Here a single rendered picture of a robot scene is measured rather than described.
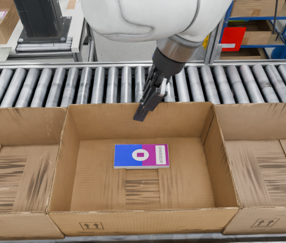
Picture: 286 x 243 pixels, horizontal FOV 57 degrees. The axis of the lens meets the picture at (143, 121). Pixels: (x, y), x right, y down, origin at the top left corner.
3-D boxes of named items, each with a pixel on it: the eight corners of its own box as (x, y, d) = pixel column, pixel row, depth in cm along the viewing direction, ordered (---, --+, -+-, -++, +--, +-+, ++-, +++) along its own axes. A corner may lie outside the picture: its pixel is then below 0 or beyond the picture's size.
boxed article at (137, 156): (115, 147, 82) (114, 144, 80) (167, 146, 82) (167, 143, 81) (114, 169, 77) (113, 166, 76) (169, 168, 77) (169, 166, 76)
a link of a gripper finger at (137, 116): (151, 103, 71) (151, 105, 70) (142, 119, 76) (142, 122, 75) (141, 101, 70) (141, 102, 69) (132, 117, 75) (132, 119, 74)
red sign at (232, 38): (238, 50, 132) (246, 26, 122) (239, 51, 131) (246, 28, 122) (206, 50, 132) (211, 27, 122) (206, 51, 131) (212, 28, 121)
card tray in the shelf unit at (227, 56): (205, 37, 220) (207, 25, 212) (242, 36, 220) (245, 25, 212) (215, 68, 194) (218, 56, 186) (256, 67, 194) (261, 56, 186)
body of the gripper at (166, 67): (191, 67, 57) (173, 97, 63) (186, 44, 62) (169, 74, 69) (158, 58, 55) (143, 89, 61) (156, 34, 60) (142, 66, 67)
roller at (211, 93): (208, 70, 136) (210, 62, 132) (232, 157, 102) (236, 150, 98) (198, 70, 136) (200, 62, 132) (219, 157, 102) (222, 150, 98)
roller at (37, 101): (55, 73, 135) (52, 64, 131) (29, 161, 101) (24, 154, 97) (45, 73, 135) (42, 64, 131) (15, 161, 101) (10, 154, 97)
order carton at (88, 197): (202, 136, 85) (214, 101, 71) (222, 233, 67) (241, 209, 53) (79, 139, 84) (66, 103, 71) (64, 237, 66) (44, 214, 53)
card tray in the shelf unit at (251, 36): (212, 14, 204) (214, 1, 196) (252, 14, 204) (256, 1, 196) (221, 44, 178) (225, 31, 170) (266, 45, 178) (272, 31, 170)
